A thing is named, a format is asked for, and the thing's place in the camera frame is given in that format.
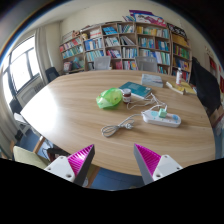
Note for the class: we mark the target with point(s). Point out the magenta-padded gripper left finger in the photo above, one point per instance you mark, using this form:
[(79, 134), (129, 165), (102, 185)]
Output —
[(80, 159)]

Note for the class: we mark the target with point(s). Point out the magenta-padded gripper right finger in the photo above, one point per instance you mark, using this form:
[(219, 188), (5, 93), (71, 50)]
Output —
[(150, 159)]

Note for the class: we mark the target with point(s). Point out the green charger block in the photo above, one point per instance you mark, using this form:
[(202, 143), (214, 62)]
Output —
[(162, 113)]

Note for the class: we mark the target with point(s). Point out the white power strip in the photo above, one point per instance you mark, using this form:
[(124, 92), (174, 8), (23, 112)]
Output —
[(156, 119)]

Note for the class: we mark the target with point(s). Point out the green upholstered chair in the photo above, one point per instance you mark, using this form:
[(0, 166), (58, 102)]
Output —
[(28, 157)]

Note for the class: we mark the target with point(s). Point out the small jar with red label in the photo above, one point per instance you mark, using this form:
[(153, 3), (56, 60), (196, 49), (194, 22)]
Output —
[(126, 96)]

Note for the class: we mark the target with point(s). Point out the green plastic bag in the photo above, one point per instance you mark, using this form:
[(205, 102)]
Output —
[(108, 98)]

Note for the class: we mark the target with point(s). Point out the teal book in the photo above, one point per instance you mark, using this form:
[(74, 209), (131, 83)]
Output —
[(136, 89)]

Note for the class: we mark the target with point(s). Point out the open yellow book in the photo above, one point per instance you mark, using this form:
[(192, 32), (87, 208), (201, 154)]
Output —
[(175, 87)]

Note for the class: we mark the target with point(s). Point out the grey book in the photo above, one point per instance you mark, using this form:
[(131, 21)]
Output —
[(152, 80)]

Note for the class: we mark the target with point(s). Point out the yellow folder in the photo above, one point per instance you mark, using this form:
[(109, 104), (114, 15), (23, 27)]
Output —
[(189, 88)]

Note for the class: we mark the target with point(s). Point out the white bottle with red label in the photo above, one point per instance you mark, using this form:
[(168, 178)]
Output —
[(179, 76)]

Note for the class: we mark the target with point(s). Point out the black office chair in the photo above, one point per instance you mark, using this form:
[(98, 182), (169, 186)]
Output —
[(52, 74)]

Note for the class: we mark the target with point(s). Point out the dark jacket on chair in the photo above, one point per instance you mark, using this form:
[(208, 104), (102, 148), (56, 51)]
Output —
[(206, 86)]

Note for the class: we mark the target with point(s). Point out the grey mesh chair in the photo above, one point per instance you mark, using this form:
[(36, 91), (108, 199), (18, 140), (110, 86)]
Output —
[(102, 63), (146, 64)]

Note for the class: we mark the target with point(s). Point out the window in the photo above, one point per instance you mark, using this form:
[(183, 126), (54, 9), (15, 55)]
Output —
[(23, 66)]

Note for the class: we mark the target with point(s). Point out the wooden bookshelf unit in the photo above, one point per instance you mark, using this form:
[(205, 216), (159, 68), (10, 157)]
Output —
[(133, 43)]

